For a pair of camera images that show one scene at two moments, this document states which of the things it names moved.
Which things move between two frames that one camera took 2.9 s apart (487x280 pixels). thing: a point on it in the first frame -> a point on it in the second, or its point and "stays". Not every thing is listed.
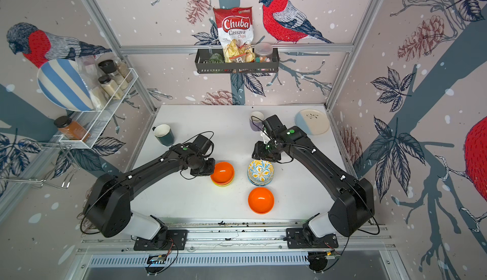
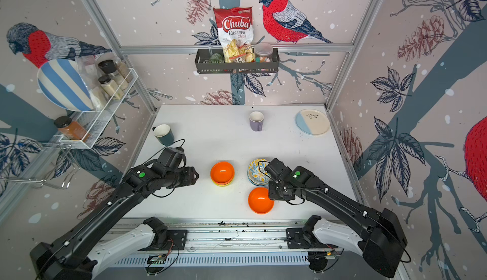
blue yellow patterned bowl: x=260 y=171 stays
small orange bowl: x=222 y=173 stays
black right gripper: x=258 y=153 -> x=272 y=195
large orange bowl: x=260 y=200 stays
